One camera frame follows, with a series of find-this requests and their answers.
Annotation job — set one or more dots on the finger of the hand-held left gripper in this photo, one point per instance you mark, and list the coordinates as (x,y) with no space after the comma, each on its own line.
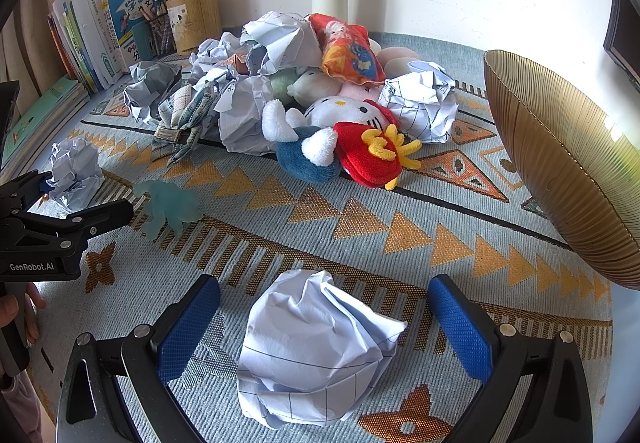
(30,185)
(100,217)

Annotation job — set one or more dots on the orange snack packet plush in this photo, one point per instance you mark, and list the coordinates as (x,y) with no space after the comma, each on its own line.
(350,53)

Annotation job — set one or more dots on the dango skewer plush with faces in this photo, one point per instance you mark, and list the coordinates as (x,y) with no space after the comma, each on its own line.
(312,85)

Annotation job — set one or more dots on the patterned blue tablecloth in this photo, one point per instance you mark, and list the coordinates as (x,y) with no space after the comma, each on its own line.
(325,233)

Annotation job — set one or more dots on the wooden pen holder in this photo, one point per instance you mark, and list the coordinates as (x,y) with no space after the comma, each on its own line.
(197,23)

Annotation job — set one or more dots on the translucent teal hand toy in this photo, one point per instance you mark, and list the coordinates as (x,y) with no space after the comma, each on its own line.
(167,208)

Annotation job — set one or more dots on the plain dango skewer plush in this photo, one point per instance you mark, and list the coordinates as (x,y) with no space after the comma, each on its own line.
(397,57)

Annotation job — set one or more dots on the person's left forearm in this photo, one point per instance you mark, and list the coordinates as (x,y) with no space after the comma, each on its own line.
(17,403)

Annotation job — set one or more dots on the plaid fabric hair bow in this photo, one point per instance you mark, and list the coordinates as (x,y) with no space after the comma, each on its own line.
(187,118)

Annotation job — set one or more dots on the row of upright books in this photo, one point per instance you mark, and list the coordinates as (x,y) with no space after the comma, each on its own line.
(100,23)

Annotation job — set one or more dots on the stack of green books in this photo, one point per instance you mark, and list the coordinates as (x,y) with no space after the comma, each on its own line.
(45,113)

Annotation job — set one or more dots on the white cat plush toy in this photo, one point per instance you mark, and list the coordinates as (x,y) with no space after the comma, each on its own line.
(345,110)

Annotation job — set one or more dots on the red fries plush toy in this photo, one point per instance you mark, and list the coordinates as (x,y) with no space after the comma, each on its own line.
(360,158)

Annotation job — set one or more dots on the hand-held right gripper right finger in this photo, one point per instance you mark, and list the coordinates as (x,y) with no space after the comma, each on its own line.
(460,328)

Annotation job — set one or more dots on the person's left hand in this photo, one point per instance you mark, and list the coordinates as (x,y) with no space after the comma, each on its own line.
(34,304)

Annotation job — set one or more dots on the black mesh pen holder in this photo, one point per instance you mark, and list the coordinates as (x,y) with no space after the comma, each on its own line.
(162,35)

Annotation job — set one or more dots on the bunch of pencils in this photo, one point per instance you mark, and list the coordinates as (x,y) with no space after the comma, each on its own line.
(147,13)

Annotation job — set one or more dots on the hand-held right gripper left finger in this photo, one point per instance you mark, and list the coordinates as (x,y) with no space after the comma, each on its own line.
(190,328)

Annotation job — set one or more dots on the pile of papers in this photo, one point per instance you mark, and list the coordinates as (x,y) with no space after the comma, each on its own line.
(240,113)

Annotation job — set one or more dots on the white paper ball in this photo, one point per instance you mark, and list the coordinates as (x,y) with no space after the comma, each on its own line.
(420,103)
(310,348)
(75,173)

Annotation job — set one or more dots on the black wall television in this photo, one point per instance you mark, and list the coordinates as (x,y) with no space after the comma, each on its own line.
(622,38)

